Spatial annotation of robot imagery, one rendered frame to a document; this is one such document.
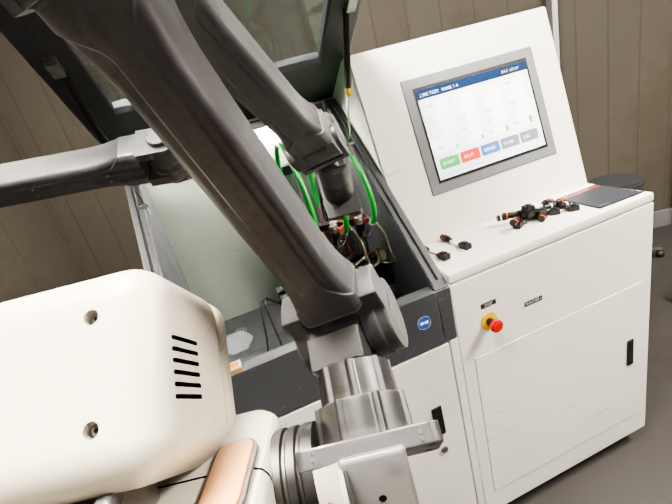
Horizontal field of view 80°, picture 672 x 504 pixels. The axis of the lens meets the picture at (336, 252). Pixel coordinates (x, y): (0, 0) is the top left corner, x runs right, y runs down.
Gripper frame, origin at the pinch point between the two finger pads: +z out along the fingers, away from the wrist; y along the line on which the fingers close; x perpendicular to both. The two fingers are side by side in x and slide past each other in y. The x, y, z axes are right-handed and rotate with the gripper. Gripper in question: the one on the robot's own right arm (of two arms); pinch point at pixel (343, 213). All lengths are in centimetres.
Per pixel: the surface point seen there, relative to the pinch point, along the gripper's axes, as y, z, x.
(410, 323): -20.9, 27.7, -9.6
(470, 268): -11.7, 25.6, -28.3
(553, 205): 4, 37, -62
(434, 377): -34, 42, -13
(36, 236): 105, 126, 180
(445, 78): 46, 21, -41
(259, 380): -26.1, 19.3, 28.6
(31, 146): 161, 112, 173
